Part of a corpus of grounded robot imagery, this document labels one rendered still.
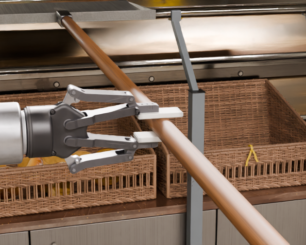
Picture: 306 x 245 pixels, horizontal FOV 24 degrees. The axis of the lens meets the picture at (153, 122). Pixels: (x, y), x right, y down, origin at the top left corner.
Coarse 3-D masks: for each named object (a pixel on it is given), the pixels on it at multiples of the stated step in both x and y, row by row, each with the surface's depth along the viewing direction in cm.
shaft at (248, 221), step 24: (72, 24) 179; (96, 48) 152; (120, 72) 132; (144, 96) 117; (144, 120) 111; (168, 120) 105; (168, 144) 99; (192, 144) 95; (192, 168) 89; (216, 168) 88; (216, 192) 82; (240, 216) 75; (264, 240) 70
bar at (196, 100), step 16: (160, 16) 224; (176, 16) 225; (192, 16) 228; (208, 16) 230; (176, 32) 223; (192, 80) 214; (192, 96) 210; (192, 112) 211; (192, 128) 213; (192, 192) 218; (192, 208) 219; (192, 224) 221; (192, 240) 222
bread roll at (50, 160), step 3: (54, 156) 250; (42, 159) 247; (45, 159) 247; (48, 159) 247; (51, 159) 248; (54, 159) 249; (57, 159) 250; (60, 159) 250; (63, 159) 251; (45, 162) 247; (48, 162) 247; (51, 162) 247; (54, 162) 248
